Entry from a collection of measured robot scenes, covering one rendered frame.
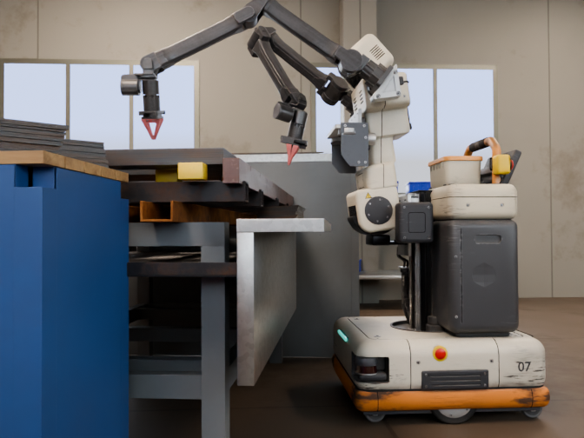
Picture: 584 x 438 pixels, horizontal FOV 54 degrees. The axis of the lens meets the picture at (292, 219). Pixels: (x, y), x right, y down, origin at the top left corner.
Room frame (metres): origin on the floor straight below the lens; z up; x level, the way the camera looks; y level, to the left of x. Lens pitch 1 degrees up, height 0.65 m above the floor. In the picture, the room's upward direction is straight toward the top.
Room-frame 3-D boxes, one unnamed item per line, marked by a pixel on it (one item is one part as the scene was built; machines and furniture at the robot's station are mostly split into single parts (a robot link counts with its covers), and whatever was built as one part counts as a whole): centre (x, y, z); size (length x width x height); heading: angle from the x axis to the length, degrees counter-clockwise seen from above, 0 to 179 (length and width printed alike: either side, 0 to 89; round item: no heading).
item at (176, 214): (2.18, 0.25, 0.70); 1.66 x 0.08 x 0.05; 175
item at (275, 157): (3.29, 0.28, 1.03); 1.30 x 0.60 x 0.04; 85
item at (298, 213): (1.60, 0.03, 0.70); 0.39 x 0.12 x 0.04; 175
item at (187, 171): (1.37, 0.24, 0.79); 0.06 x 0.05 x 0.04; 85
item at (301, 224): (1.95, -0.03, 0.67); 1.30 x 0.20 x 0.03; 175
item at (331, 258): (3.01, 0.30, 0.51); 1.30 x 0.04 x 1.01; 85
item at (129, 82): (1.97, 0.53, 1.18); 0.12 x 0.09 x 0.12; 92
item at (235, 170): (2.16, 0.08, 0.80); 1.62 x 0.04 x 0.06; 175
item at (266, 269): (1.96, 0.05, 0.48); 1.30 x 0.04 x 0.35; 175
